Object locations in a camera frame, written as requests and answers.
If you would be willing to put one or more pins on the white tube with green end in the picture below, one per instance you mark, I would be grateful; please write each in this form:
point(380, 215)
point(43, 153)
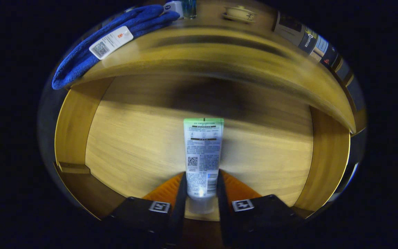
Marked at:
point(202, 152)

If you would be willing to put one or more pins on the teal bottle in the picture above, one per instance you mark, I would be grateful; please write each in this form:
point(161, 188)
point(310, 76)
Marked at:
point(188, 8)

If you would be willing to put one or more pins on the book with black spine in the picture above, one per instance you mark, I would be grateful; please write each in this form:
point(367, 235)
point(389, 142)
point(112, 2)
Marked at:
point(330, 57)

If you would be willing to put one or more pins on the book with pale spine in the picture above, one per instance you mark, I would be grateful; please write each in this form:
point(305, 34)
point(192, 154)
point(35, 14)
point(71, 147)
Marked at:
point(320, 46)

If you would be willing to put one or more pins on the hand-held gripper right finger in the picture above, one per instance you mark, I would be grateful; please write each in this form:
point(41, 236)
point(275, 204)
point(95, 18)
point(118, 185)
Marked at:
point(224, 214)

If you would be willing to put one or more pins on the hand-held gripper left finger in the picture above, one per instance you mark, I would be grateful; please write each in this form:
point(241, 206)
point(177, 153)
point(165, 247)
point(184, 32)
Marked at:
point(180, 207)

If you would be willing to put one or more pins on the beige lidded tea cup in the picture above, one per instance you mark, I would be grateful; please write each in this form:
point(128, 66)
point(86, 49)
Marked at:
point(240, 13)

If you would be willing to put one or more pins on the blue folded towel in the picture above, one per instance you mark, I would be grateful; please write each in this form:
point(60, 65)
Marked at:
point(78, 62)

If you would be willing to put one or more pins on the white bottle with blue cap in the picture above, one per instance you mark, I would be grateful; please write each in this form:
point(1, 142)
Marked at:
point(175, 7)

